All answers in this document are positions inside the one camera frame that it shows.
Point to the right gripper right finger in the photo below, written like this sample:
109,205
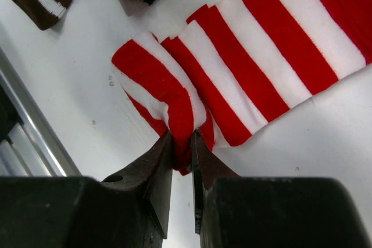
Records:
236,211

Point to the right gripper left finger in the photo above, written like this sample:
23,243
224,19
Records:
129,208

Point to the red white striped sock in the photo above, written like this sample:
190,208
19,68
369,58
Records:
240,64

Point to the aluminium rail frame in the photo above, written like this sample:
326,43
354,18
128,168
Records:
29,146

